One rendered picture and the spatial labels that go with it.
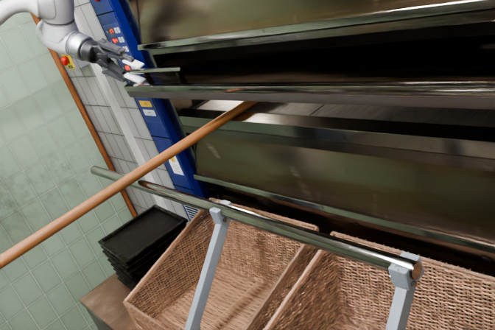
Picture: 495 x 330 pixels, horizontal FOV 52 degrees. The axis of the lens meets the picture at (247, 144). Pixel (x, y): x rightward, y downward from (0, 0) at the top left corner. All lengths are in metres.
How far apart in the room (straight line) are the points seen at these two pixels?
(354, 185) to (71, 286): 1.84
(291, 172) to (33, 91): 1.48
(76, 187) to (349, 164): 1.68
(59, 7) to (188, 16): 0.47
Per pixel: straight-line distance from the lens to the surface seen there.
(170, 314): 1.94
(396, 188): 1.31
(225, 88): 1.29
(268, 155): 1.61
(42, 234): 1.40
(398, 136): 1.20
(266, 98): 1.20
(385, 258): 0.85
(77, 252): 2.81
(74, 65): 2.33
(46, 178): 2.67
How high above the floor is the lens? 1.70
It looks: 22 degrees down
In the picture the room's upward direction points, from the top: 21 degrees counter-clockwise
